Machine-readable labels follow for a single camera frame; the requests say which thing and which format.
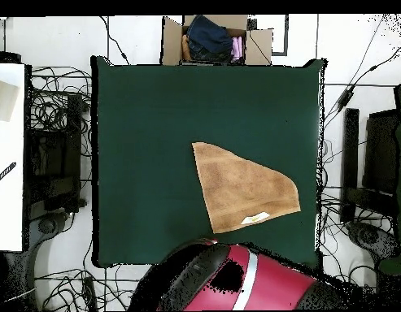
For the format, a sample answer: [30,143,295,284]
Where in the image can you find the black ridged strap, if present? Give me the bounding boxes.
[0,161,18,189]

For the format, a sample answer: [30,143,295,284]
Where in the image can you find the pink cloth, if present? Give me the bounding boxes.
[230,36,244,63]

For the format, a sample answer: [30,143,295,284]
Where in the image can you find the black metal frame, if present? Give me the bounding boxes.
[338,107,400,225]

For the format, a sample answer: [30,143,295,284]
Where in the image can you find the black power adapter cable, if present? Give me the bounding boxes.
[323,37,401,113]

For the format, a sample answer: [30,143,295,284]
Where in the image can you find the brown cardboard box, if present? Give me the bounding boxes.
[160,14,274,67]

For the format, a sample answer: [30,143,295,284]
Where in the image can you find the white side table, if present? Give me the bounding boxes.
[0,63,26,253]

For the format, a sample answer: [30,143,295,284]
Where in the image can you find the black equipment rack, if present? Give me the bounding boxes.
[25,93,85,214]

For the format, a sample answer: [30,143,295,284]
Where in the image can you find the tan terry towel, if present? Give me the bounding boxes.
[191,141,302,235]

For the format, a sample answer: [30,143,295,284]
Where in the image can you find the beige paper sheet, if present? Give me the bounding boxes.
[0,77,20,124]

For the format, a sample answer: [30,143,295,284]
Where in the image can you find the blue denim jeans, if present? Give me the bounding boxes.
[185,14,235,63]

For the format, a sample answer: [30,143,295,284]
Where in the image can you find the dark green table cloth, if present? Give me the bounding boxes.
[90,56,327,269]

